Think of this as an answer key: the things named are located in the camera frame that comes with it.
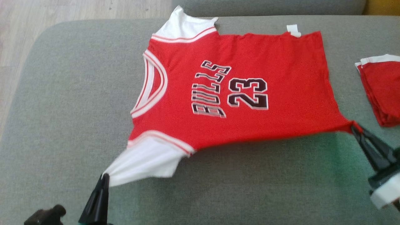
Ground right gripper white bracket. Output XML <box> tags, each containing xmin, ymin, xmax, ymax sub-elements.
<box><xmin>351</xmin><ymin>124</ymin><xmax>400</xmax><ymax>210</ymax></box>

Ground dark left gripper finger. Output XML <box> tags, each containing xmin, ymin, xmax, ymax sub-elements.
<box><xmin>78</xmin><ymin>173</ymin><xmax>110</xmax><ymax>225</ymax></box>

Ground red shorts white trim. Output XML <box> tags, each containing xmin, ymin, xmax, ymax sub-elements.
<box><xmin>354</xmin><ymin>54</ymin><xmax>400</xmax><ymax>128</ymax></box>

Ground red basketball jersey white sleeves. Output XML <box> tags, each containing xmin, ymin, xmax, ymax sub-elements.
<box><xmin>102</xmin><ymin>5</ymin><xmax>363</xmax><ymax>188</ymax></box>

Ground grey fabric sofa seat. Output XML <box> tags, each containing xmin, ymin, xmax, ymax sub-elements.
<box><xmin>0</xmin><ymin>15</ymin><xmax>400</xmax><ymax>225</ymax></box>

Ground yellow sofa cushion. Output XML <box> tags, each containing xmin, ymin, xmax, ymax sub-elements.
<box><xmin>362</xmin><ymin>0</ymin><xmax>400</xmax><ymax>16</ymax></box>

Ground grey sofa back cushion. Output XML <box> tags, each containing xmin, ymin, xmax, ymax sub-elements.
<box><xmin>171</xmin><ymin>0</ymin><xmax>367</xmax><ymax>18</ymax></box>

